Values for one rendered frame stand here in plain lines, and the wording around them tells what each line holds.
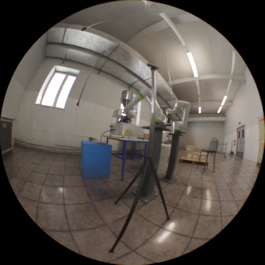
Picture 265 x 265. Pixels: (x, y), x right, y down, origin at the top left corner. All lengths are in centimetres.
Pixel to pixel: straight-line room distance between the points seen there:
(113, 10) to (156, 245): 469
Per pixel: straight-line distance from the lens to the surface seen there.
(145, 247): 80
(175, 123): 153
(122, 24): 383
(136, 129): 155
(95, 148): 129
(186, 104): 147
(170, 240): 87
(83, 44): 339
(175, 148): 149
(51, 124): 286
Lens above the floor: 78
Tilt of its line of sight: 4 degrees up
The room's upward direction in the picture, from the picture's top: 6 degrees clockwise
